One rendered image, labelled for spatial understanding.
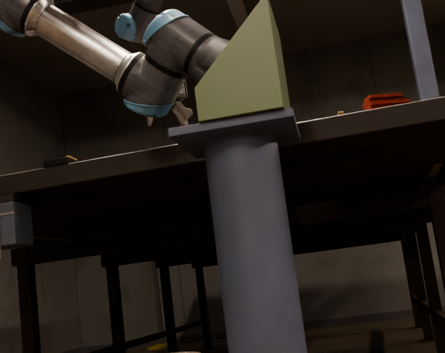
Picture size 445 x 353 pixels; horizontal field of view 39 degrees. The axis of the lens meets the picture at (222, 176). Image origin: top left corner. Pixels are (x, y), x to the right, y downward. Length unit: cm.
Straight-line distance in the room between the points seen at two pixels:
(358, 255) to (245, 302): 549
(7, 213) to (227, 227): 73
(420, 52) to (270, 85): 248
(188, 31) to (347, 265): 548
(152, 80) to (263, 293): 57
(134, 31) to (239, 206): 76
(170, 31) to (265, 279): 61
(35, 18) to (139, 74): 30
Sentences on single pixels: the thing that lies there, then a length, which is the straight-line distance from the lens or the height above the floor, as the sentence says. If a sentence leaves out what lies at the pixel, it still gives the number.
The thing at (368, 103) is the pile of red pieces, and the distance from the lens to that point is 264.
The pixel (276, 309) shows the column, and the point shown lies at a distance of 135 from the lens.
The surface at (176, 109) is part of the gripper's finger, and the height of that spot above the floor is 108.
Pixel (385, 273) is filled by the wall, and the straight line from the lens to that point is 682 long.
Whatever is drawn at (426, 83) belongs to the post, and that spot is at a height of 149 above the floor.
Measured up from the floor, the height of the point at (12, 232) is 74.
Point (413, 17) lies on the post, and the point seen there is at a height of 188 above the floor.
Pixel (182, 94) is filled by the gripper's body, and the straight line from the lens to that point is 192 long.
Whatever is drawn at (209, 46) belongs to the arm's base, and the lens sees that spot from 148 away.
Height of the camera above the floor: 52
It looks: 10 degrees up
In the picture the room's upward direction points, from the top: 7 degrees counter-clockwise
